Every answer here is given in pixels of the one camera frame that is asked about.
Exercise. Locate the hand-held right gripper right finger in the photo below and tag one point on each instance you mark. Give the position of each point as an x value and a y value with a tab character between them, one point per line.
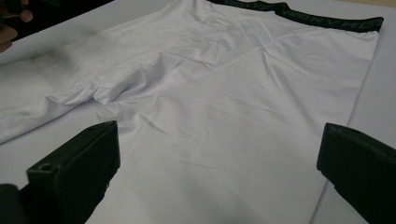
361	168

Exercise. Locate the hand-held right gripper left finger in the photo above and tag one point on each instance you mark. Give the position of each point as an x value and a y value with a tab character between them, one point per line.
77	168

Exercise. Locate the white shorts with black waistband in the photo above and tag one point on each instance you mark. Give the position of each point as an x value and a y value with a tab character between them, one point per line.
218	124

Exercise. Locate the white table mat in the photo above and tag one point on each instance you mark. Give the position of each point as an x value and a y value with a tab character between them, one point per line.
376	93

